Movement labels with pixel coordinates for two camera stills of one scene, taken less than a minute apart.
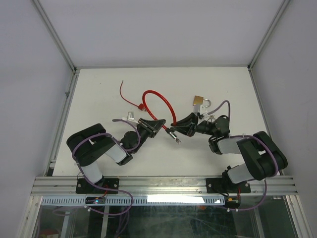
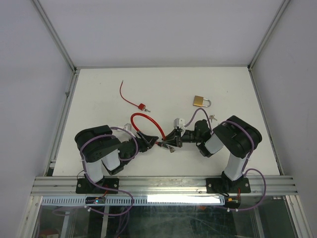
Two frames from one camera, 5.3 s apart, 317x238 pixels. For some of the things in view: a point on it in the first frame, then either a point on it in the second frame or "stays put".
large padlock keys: [211, 117] stays put
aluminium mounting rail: [66, 186] stays put
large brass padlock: [199, 100] stays put
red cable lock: [143, 106] -> [143, 114]
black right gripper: [188, 130] -> [176, 142]
